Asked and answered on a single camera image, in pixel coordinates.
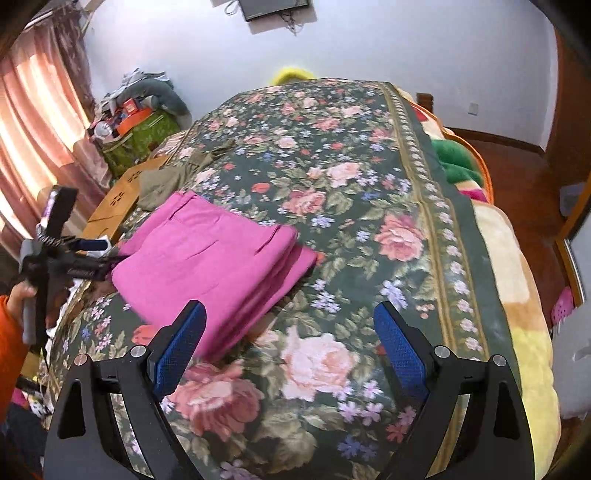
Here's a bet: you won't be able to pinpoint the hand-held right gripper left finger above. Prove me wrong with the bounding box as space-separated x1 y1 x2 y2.
44 299 208 480

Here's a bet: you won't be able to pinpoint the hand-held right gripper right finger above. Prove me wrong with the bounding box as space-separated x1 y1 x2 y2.
373 301 536 480

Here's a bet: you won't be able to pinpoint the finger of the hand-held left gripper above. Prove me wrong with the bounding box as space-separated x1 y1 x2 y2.
69 237 110 253
65 255 126 281

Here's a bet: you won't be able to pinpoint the pink pants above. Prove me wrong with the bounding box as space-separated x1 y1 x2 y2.
111 191 318 361

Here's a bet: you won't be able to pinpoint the person's left forearm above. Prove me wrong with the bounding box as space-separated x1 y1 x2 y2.
0 295 29 423

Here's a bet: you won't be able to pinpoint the person's left hand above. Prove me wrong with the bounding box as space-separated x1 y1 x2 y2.
8 281 38 321

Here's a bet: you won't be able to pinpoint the bamboo lap desk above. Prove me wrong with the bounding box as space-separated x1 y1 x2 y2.
83 154 169 241

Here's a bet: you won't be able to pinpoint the olive green garment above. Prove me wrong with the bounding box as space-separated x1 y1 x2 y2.
137 138 236 210

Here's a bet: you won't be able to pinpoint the green storage bag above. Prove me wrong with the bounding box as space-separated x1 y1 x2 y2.
102 111 181 178

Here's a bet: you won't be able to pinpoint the pink sheer curtain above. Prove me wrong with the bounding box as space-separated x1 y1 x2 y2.
0 23 93 259

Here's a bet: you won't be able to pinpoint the orange box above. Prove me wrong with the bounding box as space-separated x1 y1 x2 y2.
121 108 154 136

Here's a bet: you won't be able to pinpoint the colourful fleece blanket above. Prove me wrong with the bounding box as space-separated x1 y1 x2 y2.
397 88 561 480

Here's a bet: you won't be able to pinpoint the floral bedspread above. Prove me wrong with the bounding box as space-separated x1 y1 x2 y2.
46 78 522 480

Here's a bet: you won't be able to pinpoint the pile of clothes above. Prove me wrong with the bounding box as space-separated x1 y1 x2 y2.
99 69 174 112

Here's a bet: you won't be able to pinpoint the grey plush pillow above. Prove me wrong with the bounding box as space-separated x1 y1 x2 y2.
117 78 192 130

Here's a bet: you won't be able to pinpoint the pink slippers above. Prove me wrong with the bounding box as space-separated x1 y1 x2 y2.
551 286 576 325

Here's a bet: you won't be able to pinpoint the dark patterned curtain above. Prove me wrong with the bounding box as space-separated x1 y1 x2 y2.
51 14 99 125

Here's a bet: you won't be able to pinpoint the blue bin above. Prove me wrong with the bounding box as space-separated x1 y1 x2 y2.
558 182 588 217

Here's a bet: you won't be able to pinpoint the small black wall monitor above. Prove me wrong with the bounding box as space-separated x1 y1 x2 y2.
238 0 311 22

